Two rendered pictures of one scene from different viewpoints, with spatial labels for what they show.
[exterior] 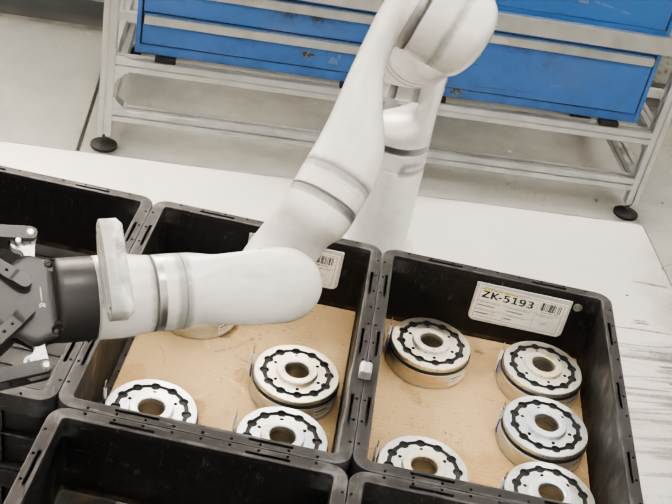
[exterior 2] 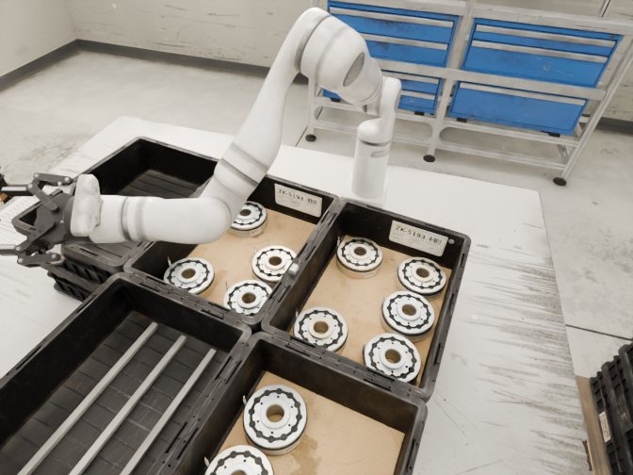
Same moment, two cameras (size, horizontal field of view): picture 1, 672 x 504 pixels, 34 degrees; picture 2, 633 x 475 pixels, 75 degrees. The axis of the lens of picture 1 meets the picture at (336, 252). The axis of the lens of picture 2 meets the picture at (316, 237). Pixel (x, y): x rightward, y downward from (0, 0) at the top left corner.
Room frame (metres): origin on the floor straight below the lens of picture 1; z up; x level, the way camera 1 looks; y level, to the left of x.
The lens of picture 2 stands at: (0.44, -0.29, 1.53)
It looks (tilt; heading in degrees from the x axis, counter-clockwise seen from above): 44 degrees down; 22
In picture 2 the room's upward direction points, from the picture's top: 3 degrees clockwise
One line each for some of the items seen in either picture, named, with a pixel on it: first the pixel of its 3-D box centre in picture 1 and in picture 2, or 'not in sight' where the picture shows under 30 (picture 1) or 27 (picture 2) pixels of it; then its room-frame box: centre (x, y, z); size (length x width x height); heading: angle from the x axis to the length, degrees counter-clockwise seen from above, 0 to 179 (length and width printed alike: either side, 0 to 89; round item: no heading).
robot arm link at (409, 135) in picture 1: (408, 94); (378, 111); (1.40, -0.05, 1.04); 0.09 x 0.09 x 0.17; 3
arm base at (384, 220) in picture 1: (386, 190); (370, 164); (1.40, -0.06, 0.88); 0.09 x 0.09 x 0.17; 18
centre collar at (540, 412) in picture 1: (546, 424); (409, 310); (0.97, -0.28, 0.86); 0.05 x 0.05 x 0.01
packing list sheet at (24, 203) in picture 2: not in sight; (33, 217); (0.94, 0.81, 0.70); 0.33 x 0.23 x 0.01; 9
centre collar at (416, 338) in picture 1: (431, 341); (360, 252); (1.08, -0.14, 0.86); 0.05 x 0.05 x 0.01
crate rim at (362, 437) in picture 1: (495, 377); (376, 280); (0.97, -0.21, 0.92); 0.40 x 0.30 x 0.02; 0
